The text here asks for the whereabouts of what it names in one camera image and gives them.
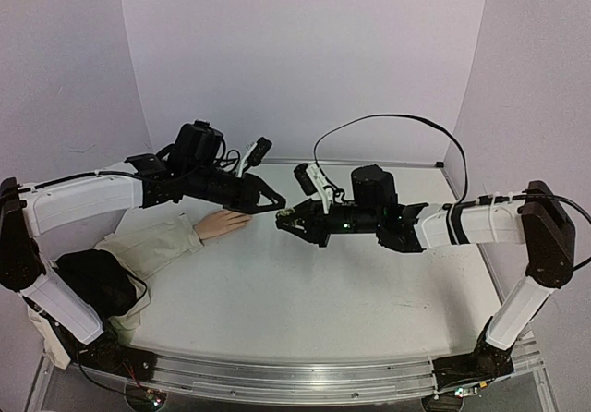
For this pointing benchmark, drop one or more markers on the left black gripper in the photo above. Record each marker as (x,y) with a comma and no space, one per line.
(248,199)

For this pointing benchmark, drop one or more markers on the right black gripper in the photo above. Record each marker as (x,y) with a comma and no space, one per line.
(313,220)

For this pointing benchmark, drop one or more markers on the white nail polish bottle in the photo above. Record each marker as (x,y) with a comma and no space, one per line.
(287,221)

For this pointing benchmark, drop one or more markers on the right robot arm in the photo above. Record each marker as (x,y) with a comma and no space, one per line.
(535,219)

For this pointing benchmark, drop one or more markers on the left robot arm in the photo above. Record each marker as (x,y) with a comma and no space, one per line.
(192,167)

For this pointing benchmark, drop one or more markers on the mannequin hand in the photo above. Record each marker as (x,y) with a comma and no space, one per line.
(220,223)

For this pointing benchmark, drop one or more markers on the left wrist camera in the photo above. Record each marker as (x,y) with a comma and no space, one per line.
(253,155)

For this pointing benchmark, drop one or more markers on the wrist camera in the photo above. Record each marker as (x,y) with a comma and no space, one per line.
(253,155)
(315,185)

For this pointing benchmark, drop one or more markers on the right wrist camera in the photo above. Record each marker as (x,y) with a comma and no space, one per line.
(315,185)

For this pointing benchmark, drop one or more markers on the aluminium back table rail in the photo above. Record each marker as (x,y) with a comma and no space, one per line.
(322,162)

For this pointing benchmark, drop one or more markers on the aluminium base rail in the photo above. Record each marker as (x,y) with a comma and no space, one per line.
(323,384)

